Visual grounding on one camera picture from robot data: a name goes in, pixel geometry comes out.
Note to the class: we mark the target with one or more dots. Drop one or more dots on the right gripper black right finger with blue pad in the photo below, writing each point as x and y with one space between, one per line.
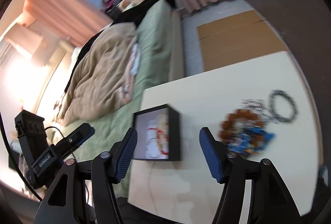
270 202

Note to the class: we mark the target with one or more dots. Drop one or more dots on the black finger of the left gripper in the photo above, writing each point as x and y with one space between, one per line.
73 141

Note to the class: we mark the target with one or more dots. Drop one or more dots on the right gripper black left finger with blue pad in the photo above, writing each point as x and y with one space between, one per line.
82 192

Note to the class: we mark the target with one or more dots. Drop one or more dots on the black jewelry box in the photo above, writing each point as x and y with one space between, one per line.
140 123

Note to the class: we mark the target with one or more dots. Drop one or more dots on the beige comforter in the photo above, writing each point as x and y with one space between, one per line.
103 80

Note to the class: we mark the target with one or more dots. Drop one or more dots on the green bed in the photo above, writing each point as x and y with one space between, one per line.
157 35

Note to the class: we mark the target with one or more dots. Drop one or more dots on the flat brown cardboard sheet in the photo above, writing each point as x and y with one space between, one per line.
235 39

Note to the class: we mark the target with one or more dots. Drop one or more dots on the pink curtain left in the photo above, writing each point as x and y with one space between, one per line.
74 20

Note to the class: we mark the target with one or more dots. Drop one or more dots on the black clothing on bed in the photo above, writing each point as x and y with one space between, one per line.
133 15

